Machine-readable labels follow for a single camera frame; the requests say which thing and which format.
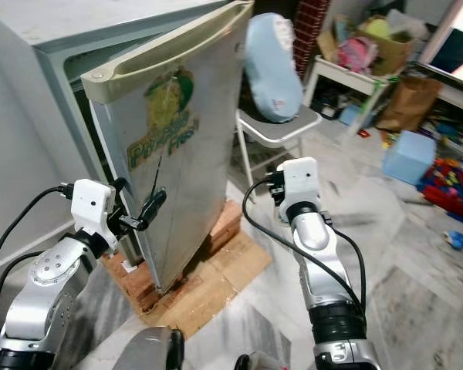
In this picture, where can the pink toy bag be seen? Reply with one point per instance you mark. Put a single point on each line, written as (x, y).
(356, 54)

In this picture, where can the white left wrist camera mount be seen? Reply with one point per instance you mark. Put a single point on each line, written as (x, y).
(92, 204)

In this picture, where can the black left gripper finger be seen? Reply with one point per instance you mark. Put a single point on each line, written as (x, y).
(153, 208)
(121, 188)

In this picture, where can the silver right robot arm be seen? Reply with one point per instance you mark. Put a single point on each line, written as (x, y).
(312, 235)

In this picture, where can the cardboard box of toys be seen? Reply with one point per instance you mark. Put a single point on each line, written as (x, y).
(401, 50)

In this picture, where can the white metal chair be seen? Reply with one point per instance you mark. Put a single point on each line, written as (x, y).
(293, 123)

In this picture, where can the silver fridge door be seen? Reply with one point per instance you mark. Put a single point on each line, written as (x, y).
(185, 154)

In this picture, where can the silver left robot leg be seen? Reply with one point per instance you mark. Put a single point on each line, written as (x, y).
(147, 351)

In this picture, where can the white low table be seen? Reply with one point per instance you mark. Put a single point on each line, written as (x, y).
(332, 71)

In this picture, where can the white fridge body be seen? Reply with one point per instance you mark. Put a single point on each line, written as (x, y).
(92, 19)

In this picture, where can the small blue toy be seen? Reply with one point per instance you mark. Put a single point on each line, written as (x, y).
(459, 240)

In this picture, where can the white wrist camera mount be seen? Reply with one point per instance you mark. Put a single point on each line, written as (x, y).
(92, 204)
(301, 179)

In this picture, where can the flattened brown cardboard carton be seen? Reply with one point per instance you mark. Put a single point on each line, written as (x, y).
(216, 285)

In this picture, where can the red blue toy basket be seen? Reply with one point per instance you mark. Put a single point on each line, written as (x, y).
(447, 189)

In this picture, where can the brown paper bag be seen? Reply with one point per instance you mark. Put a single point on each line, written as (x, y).
(409, 100)

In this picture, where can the pale blue baby cushion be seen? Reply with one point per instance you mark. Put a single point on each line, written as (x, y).
(272, 77)

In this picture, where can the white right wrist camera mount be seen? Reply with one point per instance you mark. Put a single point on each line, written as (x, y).
(301, 179)

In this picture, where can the pale blue plastic box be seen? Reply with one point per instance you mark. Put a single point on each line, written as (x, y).
(409, 158)

